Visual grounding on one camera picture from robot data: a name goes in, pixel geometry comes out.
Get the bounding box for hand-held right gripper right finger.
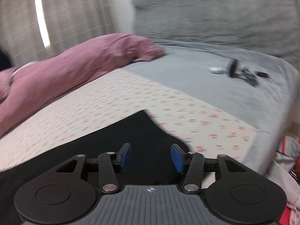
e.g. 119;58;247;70
171;144;246;194

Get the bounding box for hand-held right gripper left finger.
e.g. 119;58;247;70
55;143;131;194

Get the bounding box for black pants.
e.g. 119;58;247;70
0;110;195;225

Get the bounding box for floral bed sheet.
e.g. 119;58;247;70
0;68;258;172

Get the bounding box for light blue bed cover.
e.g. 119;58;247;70
122;39;298;175

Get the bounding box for pink pillow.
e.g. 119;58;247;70
0;33;165;137

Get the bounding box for striped pink cloth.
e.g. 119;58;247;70
265;135;300;225

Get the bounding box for grey pillow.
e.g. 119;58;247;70
131;0;300;64

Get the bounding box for beige curtain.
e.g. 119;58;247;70
0;0;118;66

